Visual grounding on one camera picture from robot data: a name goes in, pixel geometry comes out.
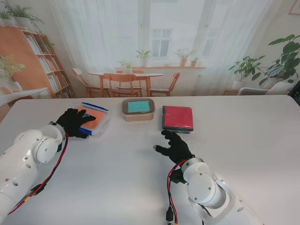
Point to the printed room scene backdrop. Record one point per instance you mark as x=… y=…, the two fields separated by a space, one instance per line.
x=164 y=23

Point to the black plastic tray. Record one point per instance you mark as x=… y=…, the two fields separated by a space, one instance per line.
x=164 y=130

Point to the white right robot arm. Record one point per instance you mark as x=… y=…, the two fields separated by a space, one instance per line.
x=211 y=189

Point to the brown paper food container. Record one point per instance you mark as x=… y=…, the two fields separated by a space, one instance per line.
x=138 y=117

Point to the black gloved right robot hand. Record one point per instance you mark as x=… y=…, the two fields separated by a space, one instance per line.
x=178 y=147

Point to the red container lid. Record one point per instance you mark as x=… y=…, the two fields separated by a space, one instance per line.
x=178 y=117

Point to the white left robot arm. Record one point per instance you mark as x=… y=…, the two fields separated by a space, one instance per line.
x=25 y=159

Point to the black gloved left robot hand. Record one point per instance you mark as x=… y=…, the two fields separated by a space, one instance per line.
x=72 y=123

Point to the clear lid with orange label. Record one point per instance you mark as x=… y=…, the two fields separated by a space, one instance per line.
x=100 y=117

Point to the clear container with blue clips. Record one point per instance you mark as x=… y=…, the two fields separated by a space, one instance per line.
x=103 y=127

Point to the black equipment piece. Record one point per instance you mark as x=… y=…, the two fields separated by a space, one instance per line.
x=294 y=90

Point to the clear lid with teal label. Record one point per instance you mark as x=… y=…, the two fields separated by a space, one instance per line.
x=138 y=106

